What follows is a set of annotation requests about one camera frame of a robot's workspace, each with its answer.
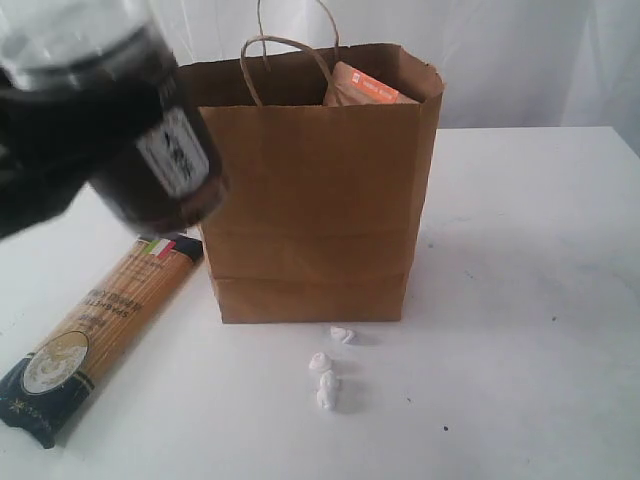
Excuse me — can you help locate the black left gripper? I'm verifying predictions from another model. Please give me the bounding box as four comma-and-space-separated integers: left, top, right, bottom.
1, 79, 150, 238

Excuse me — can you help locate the spaghetti packet dark blue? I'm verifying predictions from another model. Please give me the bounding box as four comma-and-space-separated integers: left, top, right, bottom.
1, 234, 204, 449

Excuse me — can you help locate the large brown paper bag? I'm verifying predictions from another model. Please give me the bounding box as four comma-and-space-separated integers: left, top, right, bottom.
180, 40, 445, 324

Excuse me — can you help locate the brown kraft pouch orange label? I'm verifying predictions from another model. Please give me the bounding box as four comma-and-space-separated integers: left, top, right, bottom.
323, 61, 417, 107

